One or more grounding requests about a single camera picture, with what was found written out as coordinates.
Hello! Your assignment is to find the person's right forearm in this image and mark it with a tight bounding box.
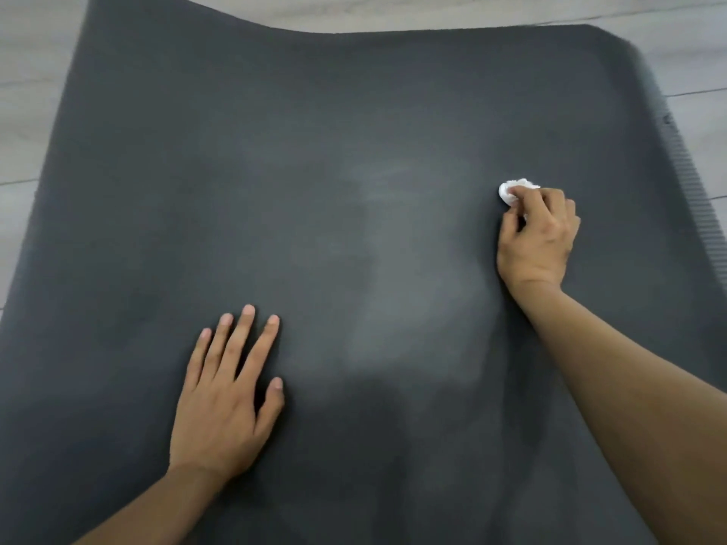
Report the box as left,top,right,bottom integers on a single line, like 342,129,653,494
508,280,727,545

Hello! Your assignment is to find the dark grey yoga mat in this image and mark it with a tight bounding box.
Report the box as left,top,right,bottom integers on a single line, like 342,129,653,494
0,0,727,545

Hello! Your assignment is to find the person's left hand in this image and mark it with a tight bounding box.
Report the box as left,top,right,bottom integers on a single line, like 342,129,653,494
167,304,285,483

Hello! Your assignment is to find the white tissue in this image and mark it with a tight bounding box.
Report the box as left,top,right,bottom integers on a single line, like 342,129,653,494
498,177,541,210

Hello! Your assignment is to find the person's right hand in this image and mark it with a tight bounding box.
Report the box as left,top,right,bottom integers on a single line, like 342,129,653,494
496,185,582,296

